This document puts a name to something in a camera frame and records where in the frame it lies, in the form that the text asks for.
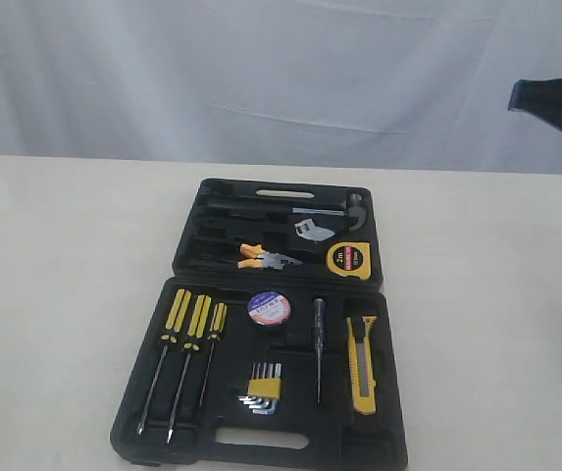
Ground hex key set yellow holder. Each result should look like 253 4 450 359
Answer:
237 362 282 416

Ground black electrical tape roll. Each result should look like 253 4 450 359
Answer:
247 290 291 327

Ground orange black handled pliers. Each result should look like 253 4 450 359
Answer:
186 242 304 271

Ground black plastic tool case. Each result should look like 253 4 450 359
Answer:
110 178 408 470

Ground clear handled tester screwdriver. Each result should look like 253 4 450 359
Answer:
313 297 326 402

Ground small yellow black screwdriver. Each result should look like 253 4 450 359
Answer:
198 302 228 410

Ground large yellow black screwdriver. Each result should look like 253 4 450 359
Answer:
136 288 191 436

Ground yellow measuring tape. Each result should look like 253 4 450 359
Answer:
326 241 372 281

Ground silver adjustable wrench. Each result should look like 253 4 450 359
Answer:
294 219 335 242

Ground yellow utility knife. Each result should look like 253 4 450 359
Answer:
346 316 377 416

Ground black handled claw hammer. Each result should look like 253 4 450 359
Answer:
206 193 367 232

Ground white backdrop curtain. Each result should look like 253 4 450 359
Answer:
0 1 562 174

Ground middle yellow black screwdriver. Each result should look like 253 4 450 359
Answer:
166 294 212 445

